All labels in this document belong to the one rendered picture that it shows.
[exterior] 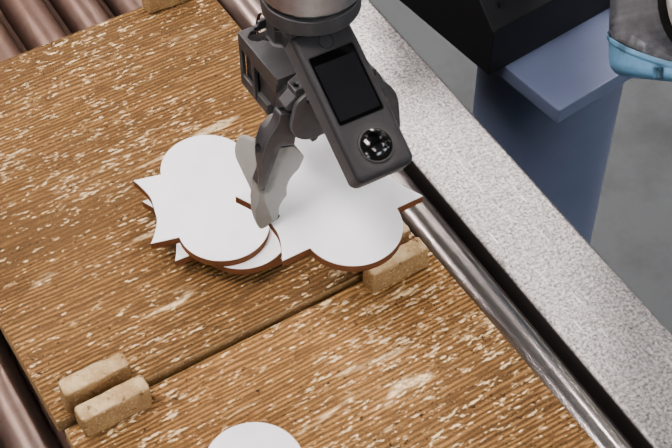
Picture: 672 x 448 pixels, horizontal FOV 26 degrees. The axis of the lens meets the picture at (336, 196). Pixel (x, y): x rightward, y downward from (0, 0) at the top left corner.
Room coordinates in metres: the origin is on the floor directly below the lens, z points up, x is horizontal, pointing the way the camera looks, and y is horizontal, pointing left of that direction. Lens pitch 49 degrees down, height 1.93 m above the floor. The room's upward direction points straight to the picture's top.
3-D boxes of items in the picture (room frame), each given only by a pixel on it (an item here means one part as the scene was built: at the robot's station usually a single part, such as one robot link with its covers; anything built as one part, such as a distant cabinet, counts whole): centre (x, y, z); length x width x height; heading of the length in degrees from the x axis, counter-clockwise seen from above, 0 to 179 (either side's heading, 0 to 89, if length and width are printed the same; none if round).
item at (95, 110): (0.89, 0.18, 0.93); 0.41 x 0.35 x 0.02; 31
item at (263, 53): (0.78, 0.02, 1.19); 0.09 x 0.08 x 0.12; 31
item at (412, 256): (0.77, -0.05, 0.95); 0.06 x 0.02 x 0.03; 122
